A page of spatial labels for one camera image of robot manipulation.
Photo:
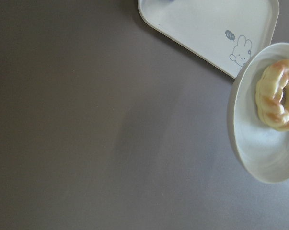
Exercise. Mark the white round plate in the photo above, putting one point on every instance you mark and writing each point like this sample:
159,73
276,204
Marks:
261,150

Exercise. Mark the cream rabbit tray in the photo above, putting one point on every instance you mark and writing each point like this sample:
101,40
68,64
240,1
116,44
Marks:
225,33

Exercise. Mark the braided glazed donut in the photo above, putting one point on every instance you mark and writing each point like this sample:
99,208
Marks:
272,96

